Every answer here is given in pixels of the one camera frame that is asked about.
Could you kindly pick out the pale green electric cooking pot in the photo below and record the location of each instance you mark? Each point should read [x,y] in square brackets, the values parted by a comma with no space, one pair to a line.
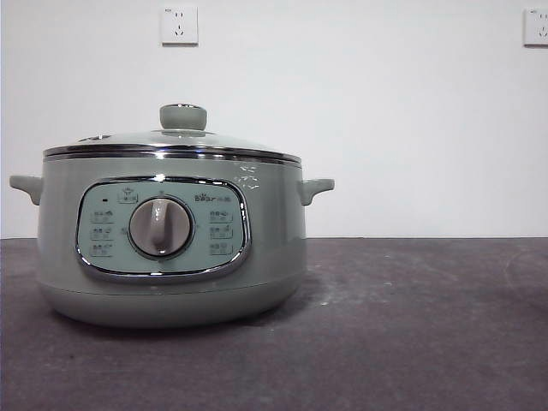
[274,214]

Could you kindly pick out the glass lid with green knob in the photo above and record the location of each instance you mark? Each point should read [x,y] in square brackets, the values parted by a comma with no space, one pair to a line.
[128,143]

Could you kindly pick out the white wall socket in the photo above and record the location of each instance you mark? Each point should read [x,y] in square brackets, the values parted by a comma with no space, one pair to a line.
[180,25]
[538,27]

